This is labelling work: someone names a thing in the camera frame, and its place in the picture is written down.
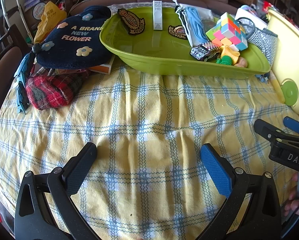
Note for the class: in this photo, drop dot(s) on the checkered toy car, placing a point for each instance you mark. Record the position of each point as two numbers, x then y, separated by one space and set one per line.
204 51

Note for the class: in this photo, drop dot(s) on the red plaid cloth pouch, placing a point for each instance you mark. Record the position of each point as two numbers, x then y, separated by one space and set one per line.
49 90

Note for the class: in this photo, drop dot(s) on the person's right hand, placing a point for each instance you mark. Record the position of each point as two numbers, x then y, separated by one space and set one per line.
292 205

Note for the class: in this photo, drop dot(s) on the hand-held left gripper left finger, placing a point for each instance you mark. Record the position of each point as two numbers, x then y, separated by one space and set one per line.
77 177

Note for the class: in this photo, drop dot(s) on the yellow plastic bag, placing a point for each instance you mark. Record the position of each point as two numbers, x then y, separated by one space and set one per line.
49 20

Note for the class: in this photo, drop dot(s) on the silver mesh pouch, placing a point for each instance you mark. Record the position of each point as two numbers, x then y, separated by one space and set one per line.
260 36

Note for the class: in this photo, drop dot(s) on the green plastic toy piece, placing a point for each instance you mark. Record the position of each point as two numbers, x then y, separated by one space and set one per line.
225 60

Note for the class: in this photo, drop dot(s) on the wooden chair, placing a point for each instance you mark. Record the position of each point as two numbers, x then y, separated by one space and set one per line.
4 62

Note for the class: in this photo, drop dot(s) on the embroidered crest patch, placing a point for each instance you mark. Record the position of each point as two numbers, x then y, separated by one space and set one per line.
130 21
177 32

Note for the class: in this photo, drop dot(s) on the yellow plastic tub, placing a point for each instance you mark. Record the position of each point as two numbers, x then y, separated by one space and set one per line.
289 55

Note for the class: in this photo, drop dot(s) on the navy flower knit hat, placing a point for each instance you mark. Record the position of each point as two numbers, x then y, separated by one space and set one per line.
72 47

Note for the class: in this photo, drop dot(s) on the yellow spool toy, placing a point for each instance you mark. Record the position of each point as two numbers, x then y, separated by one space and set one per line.
230 53

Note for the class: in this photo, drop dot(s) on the pastel puzzle cube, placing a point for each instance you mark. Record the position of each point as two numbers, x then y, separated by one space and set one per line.
227 30

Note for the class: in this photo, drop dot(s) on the white curved pole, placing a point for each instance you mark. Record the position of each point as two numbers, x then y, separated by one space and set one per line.
20 7

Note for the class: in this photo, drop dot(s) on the blue plastic toy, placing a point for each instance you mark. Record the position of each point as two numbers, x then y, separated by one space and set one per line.
22 97

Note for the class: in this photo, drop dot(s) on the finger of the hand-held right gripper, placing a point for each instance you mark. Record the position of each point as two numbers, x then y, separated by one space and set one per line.
293 125
264 128

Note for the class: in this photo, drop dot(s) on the green plastic tray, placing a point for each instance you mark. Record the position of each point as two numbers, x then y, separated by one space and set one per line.
149 52

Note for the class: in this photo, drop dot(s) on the small blue toy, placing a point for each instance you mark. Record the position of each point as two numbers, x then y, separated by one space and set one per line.
263 78

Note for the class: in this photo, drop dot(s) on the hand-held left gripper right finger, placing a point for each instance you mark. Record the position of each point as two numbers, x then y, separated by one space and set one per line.
215 170

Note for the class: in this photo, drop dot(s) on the pencil lead case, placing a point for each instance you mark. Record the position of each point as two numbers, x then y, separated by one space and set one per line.
157 15

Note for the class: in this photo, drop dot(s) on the yellow checked tablecloth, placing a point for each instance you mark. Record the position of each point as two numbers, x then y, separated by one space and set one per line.
149 120

